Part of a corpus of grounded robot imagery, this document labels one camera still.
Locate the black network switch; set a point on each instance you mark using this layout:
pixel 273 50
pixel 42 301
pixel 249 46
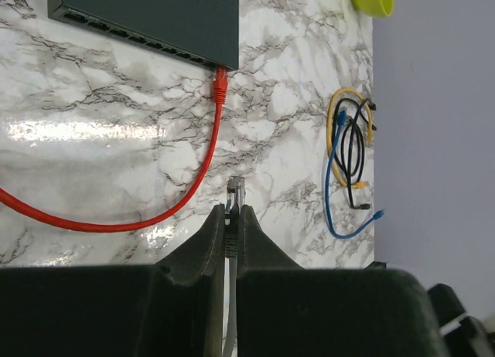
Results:
pixel 202 32

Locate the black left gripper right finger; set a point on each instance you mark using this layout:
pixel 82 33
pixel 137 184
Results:
pixel 286 310

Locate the black left gripper left finger pad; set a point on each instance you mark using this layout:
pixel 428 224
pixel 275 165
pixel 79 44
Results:
pixel 170 308

